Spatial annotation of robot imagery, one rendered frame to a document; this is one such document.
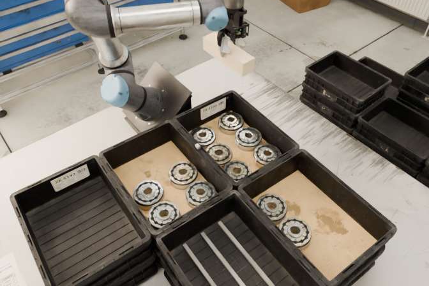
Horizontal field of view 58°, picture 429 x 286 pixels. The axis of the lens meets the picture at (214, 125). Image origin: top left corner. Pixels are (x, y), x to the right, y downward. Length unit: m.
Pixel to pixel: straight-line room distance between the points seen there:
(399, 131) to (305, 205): 1.17
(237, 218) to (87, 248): 0.48
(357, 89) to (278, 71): 1.01
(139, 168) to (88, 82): 1.92
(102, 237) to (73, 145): 0.59
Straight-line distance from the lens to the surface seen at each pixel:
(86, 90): 3.21
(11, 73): 3.08
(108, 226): 1.34
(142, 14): 1.21
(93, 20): 1.20
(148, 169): 1.44
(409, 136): 2.41
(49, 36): 3.07
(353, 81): 2.49
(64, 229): 1.37
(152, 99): 1.61
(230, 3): 1.38
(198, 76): 2.04
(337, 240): 1.32
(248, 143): 1.48
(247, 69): 1.47
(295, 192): 1.39
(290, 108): 1.88
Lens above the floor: 1.94
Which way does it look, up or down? 45 degrees down
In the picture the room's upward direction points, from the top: straight up
